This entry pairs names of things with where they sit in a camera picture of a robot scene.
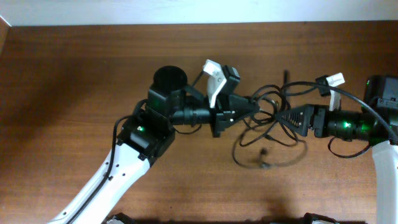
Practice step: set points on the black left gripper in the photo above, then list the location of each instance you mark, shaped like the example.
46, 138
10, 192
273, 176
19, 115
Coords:
222, 112

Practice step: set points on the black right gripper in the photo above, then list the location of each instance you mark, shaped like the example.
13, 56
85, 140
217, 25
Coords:
308, 111

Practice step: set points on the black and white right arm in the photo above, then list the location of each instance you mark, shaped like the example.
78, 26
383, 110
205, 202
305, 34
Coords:
376, 124

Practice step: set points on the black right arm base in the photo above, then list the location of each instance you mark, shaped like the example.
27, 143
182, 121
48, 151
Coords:
312, 218

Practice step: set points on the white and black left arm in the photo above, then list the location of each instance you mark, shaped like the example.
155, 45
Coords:
142, 137

